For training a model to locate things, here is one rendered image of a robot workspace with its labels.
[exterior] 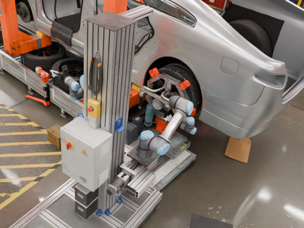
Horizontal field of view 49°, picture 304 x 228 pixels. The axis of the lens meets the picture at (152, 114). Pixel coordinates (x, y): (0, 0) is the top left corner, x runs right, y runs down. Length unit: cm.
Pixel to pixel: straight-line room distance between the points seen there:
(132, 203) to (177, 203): 59
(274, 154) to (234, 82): 179
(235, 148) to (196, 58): 167
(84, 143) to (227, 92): 154
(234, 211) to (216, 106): 118
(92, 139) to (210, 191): 189
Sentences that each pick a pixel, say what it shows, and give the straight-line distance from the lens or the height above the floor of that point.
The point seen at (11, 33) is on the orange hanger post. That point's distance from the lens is 496.
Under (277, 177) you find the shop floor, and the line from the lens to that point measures 444.
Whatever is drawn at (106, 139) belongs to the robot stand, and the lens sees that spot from 245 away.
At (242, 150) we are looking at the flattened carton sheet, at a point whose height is 1.
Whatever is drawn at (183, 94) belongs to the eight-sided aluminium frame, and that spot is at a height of 102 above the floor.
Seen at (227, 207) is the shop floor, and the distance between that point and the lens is 384.
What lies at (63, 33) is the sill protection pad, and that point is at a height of 92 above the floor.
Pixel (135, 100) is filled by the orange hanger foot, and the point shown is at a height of 59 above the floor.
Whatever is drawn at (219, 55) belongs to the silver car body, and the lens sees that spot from 321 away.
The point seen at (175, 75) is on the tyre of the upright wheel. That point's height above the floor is 114.
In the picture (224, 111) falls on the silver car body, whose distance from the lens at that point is 340.
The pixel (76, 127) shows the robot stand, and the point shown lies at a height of 123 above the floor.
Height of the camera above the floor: 283
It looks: 36 degrees down
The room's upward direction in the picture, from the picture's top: 9 degrees clockwise
